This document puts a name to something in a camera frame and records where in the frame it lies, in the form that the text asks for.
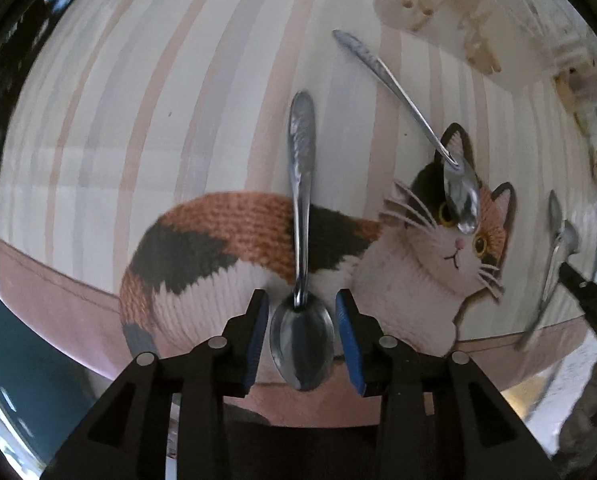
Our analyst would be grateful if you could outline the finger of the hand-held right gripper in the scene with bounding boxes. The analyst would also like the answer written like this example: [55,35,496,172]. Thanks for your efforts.
[559,261,597,353]

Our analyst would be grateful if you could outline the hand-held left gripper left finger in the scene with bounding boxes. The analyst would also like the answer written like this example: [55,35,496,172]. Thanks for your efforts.
[38,287,270,480]

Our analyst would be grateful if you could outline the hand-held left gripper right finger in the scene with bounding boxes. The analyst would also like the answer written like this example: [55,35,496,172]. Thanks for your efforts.
[335,289,561,480]

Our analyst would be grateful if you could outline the steel spoon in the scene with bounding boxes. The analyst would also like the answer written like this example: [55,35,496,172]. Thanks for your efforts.
[332,30,481,235]
[269,91,336,392]
[537,190,564,311]
[515,220,580,352]

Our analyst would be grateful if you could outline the clear plastic container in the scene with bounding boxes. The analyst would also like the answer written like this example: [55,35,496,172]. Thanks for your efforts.
[373,0,509,88]

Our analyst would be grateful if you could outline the grey fuzzy slipper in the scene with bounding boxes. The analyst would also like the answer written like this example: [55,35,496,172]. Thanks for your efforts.
[553,352,597,463]

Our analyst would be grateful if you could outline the teal cabinet front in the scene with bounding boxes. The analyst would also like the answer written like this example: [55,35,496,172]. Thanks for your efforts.
[0,275,96,461]

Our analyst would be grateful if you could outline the striped cat print tablecloth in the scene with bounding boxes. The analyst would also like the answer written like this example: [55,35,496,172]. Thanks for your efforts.
[0,0,597,428]

